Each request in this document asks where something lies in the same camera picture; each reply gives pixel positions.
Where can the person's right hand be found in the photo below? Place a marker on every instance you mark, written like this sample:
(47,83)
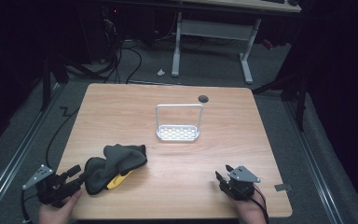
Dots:
(250,213)

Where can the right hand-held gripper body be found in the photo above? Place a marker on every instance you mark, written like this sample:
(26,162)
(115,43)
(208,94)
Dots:
(241,185)

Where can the white frame desk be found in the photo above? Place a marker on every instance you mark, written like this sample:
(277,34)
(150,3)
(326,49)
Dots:
(217,30)

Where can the yellow and grey towel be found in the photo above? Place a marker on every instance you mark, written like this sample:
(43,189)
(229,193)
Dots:
(115,163)

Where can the person's left hand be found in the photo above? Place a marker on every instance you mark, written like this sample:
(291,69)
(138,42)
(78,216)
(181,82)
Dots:
(57,215)

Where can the black metal stand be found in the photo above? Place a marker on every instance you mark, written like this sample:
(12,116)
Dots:
(301,99)
(46,84)

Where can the black computer mouse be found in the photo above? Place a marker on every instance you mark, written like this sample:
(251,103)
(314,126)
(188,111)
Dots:
(293,2)

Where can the metal floor rail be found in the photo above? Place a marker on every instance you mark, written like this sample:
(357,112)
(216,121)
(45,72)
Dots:
(18,155)
(313,165)

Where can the black round table grommet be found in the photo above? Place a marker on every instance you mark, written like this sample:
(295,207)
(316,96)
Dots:
(203,99)

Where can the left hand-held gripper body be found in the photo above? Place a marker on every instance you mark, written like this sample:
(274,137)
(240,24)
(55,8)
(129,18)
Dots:
(51,188)

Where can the small red object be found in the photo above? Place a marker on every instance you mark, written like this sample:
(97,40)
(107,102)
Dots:
(268,44)

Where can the crumpled white paper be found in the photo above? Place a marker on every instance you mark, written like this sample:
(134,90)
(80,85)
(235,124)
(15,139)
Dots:
(161,72)

